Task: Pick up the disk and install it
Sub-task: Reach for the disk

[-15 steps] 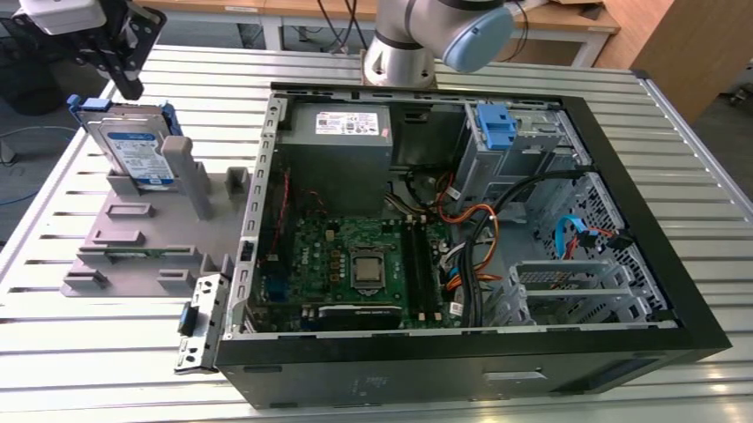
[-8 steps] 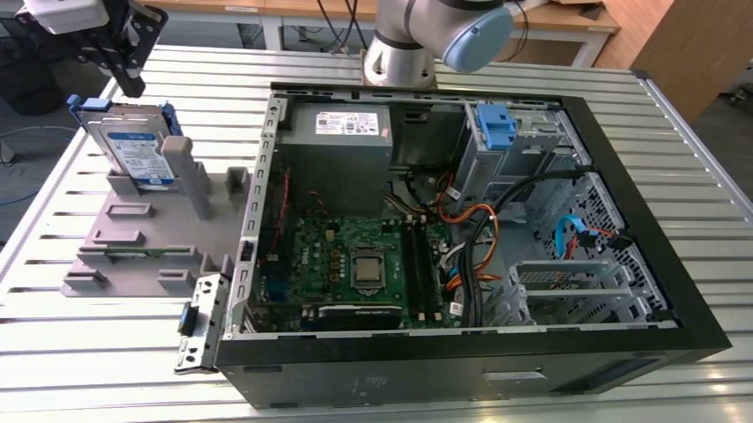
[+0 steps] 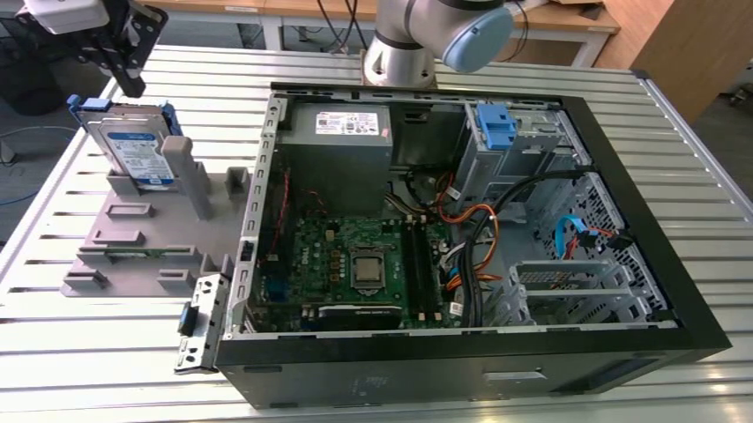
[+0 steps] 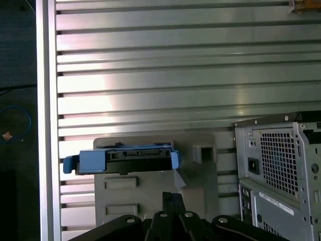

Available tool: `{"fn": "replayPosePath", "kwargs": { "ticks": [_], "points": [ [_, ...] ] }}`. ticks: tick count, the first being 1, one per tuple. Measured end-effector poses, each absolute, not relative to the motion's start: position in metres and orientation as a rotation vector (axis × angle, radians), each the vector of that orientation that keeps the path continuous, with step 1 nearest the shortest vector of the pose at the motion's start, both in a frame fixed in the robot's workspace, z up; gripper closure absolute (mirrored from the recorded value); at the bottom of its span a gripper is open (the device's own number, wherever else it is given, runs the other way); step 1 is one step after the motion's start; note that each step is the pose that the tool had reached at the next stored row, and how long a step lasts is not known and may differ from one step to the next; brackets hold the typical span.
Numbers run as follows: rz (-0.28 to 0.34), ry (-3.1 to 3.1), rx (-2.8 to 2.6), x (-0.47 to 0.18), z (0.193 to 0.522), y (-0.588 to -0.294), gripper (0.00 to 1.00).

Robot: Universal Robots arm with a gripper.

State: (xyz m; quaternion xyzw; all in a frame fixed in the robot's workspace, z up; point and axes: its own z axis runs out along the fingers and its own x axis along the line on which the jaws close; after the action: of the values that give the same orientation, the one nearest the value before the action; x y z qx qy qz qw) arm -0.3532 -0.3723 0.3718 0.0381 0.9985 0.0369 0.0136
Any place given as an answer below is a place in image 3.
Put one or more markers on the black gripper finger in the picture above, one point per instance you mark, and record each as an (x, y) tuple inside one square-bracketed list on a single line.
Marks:
[(108, 48), (150, 26)]

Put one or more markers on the hard disk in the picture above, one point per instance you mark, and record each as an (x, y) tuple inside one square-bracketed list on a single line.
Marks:
[(138, 154)]

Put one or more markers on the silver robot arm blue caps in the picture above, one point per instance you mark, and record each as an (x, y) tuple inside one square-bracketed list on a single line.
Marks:
[(399, 66)]

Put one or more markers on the grey metal disk bay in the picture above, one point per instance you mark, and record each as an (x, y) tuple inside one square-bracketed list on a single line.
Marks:
[(577, 293)]

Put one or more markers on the black waste bin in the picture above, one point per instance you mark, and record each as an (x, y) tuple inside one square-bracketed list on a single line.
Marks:
[(32, 94)]

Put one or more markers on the grey plastic parts rack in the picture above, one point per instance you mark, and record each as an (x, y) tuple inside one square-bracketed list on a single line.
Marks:
[(164, 229)]

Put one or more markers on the grey power supply unit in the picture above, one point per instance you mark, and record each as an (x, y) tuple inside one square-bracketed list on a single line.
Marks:
[(335, 167)]

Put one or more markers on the green RAM stick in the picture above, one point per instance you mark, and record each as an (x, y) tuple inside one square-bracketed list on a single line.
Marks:
[(147, 253)]

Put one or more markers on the green motherboard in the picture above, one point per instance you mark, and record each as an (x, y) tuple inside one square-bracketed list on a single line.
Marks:
[(318, 247)]

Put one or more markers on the CPU socket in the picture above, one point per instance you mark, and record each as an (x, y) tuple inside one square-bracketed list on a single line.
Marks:
[(369, 252)]

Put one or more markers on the blue plastic drive latch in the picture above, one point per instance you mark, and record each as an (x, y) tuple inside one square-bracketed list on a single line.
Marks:
[(497, 128)]

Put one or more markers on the silver CPU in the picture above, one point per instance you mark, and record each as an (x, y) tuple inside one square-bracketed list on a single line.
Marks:
[(367, 269)]

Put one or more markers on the grey metal optical drive cage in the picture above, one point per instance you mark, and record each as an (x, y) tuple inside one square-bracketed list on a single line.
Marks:
[(511, 167)]

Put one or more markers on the wooden top desk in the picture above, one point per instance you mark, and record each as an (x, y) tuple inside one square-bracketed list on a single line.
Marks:
[(565, 20)]

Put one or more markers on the black RAM slot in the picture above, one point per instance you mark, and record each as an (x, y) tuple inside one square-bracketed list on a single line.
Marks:
[(413, 269), (430, 269)]

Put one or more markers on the black graphics card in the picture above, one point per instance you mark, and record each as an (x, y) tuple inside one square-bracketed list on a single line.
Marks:
[(359, 317)]

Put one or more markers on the black open PC case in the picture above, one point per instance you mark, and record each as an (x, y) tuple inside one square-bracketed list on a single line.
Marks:
[(411, 379)]

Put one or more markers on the wooden cabinet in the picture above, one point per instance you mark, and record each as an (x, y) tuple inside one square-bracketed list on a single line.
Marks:
[(694, 44)]

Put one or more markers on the black caster wheels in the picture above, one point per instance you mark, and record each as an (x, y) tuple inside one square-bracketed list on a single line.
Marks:
[(742, 94)]

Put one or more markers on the white frame desk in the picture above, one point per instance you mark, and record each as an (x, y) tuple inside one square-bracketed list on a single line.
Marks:
[(176, 11)]

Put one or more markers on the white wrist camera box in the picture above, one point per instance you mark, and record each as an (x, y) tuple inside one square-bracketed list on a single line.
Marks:
[(64, 15)]

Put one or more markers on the hinged metal bracket blue tab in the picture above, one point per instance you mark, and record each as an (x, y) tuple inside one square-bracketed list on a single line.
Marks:
[(207, 317)]

